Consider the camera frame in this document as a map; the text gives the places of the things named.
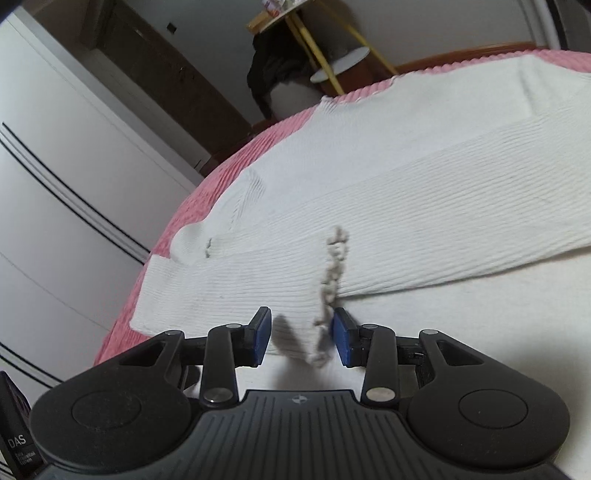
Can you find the white round bin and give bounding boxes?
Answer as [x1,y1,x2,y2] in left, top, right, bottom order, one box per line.
[270,76,326,121]

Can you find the white wardrobe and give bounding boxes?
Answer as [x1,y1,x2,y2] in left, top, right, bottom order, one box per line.
[0,9,199,402]

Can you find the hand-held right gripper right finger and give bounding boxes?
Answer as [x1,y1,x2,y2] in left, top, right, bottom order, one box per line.
[331,307,476,409]

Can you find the pink ribbed blanket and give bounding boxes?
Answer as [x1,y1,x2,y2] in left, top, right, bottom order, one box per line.
[95,48,591,365]

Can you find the white knit sweater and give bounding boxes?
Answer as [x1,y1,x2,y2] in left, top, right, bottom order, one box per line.
[131,51,591,370]

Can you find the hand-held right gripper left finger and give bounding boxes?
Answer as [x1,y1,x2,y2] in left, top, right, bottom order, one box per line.
[119,306,273,409]

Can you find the dark brown door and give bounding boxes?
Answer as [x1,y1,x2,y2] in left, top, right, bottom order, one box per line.
[78,0,252,158]

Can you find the round side table yellow legs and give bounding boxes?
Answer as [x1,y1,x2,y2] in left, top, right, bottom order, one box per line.
[256,0,400,95]

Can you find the black hanging cloth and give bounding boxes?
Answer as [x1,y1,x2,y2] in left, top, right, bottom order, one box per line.
[246,32,319,118]

